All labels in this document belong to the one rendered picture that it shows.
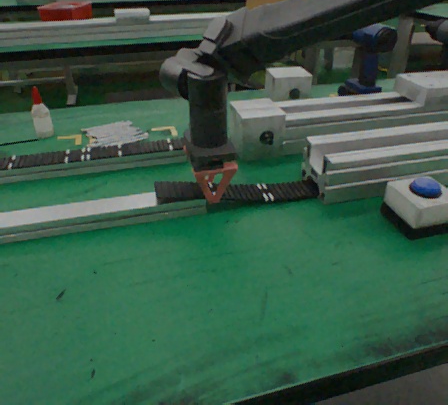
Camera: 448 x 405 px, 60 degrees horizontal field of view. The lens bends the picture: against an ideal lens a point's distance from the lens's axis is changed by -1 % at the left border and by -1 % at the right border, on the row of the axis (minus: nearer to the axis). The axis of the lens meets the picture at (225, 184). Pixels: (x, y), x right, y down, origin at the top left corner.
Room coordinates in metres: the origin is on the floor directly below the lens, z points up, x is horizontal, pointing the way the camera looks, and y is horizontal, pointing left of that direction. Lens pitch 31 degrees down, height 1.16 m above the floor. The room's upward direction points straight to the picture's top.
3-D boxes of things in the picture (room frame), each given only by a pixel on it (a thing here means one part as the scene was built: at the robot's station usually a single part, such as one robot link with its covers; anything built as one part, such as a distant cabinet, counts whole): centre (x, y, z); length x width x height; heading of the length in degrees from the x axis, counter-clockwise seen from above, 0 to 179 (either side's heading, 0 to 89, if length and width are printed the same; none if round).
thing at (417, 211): (0.51, -0.30, 0.81); 0.10 x 0.08 x 0.06; 15
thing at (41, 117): (0.84, 0.42, 0.84); 0.04 x 0.04 x 0.12
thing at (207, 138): (0.55, 0.03, 0.92); 0.10 x 0.07 x 0.07; 14
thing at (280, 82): (1.03, -0.17, 0.83); 0.11 x 0.10 x 0.10; 11
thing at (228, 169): (0.54, 0.02, 0.85); 0.07 x 0.07 x 0.09; 14
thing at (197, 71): (0.56, 0.03, 0.98); 0.07 x 0.06 x 0.07; 35
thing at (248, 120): (0.76, -0.07, 0.83); 0.12 x 0.09 x 0.10; 15
